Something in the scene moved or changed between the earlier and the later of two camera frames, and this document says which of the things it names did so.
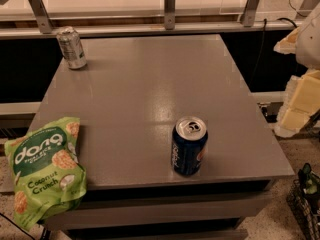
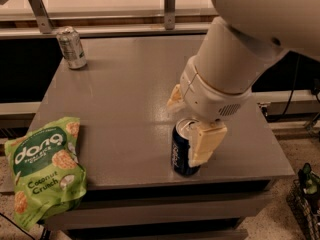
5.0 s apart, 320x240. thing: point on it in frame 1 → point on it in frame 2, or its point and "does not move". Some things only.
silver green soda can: (70, 44) does not move
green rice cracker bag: (48, 174) does not move
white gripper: (309, 45) → (210, 96)
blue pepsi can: (189, 144) does not move
